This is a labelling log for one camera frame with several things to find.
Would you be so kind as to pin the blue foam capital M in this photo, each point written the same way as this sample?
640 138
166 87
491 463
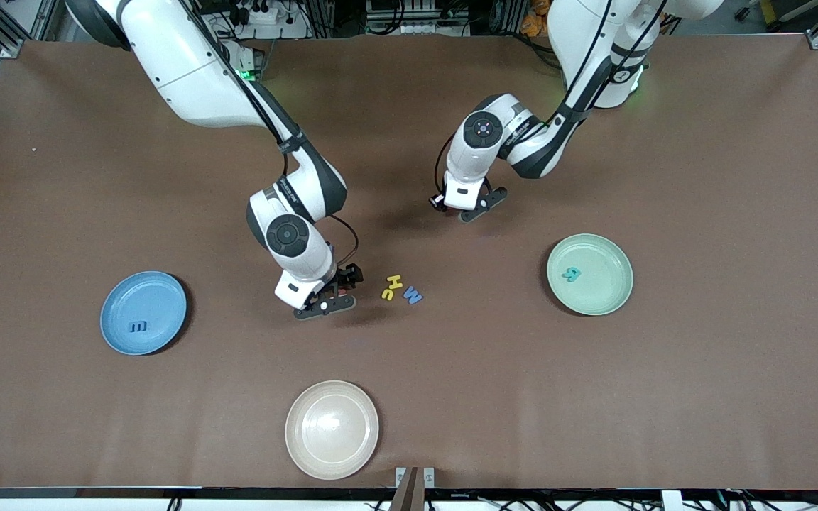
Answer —
412 296

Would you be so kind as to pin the yellow foam capital H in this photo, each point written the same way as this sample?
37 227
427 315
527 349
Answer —
394 282

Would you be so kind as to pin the beige plate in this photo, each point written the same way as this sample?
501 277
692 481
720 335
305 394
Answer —
331 430

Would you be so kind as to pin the silver equipment rack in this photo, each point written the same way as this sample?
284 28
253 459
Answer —
416 14

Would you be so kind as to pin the blue foam lowercase m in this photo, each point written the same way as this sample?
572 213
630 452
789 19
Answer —
138 327

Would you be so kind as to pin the metal table bracket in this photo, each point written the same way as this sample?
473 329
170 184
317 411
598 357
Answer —
415 479

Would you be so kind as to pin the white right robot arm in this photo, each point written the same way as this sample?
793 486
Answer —
189 71

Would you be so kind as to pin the green plate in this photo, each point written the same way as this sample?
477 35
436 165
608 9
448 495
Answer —
597 284

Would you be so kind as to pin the orange packets pile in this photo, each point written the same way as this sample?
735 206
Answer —
533 21

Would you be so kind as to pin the white power strip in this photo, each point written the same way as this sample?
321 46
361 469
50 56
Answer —
267 14

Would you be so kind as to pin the teal foam capital R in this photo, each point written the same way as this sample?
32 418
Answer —
571 275

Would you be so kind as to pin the yellow foam lowercase c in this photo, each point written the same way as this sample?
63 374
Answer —
385 295

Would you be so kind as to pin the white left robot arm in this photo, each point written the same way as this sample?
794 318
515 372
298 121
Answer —
579 35

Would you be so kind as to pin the blue plate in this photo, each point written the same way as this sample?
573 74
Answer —
143 301

